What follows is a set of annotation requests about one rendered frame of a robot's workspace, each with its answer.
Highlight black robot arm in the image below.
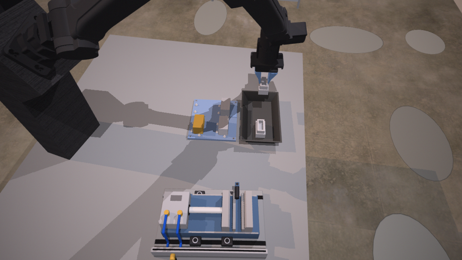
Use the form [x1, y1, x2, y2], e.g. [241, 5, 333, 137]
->
[1, 0, 307, 77]

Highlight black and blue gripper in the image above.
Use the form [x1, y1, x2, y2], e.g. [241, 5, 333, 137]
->
[250, 45, 284, 84]

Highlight orange-yellow rectangular block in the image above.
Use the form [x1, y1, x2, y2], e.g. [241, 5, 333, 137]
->
[193, 114, 205, 134]

